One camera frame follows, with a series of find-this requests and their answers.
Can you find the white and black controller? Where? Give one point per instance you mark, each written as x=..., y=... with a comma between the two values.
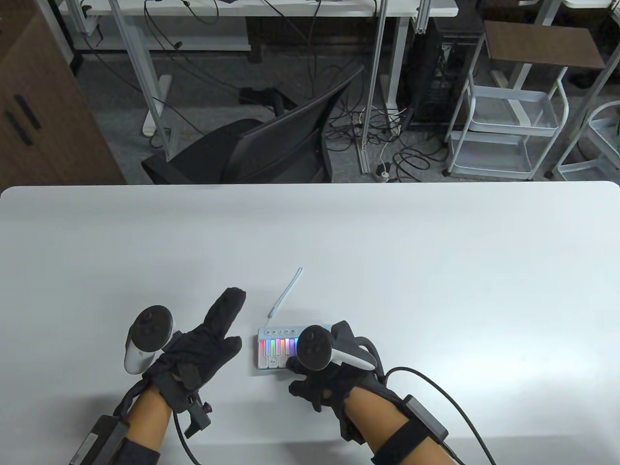
x=312, y=346
x=147, y=325

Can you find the brown top side table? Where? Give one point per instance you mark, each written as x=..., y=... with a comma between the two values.
x=542, y=43

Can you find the aluminium frame post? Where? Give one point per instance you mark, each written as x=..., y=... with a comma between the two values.
x=374, y=72
x=421, y=17
x=139, y=72

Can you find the person's right forearm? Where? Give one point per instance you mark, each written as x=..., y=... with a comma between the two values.
x=382, y=426

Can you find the person's left hand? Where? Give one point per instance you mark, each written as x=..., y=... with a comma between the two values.
x=199, y=351

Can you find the person's left forearm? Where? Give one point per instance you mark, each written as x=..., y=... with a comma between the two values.
x=148, y=419

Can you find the black computer tower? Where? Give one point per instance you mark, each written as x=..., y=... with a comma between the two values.
x=436, y=72

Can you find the person's right hand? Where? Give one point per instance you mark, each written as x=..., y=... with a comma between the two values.
x=334, y=382

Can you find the grey forearm sensor box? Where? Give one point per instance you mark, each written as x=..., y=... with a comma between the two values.
x=98, y=441

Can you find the white toy piano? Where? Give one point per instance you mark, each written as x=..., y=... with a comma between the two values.
x=271, y=361

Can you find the black arm sleeve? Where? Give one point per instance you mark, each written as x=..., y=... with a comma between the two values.
x=139, y=455

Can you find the white background desk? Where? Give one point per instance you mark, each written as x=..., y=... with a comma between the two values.
x=290, y=7

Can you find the brown wooden cabinet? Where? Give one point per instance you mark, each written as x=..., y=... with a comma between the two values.
x=48, y=126

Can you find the white metal utility cart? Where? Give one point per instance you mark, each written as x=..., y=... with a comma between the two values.
x=600, y=126
x=513, y=106

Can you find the black office chair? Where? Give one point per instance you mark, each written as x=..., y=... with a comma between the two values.
x=271, y=150

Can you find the black forearm sensor box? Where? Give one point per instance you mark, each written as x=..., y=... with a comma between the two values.
x=425, y=417

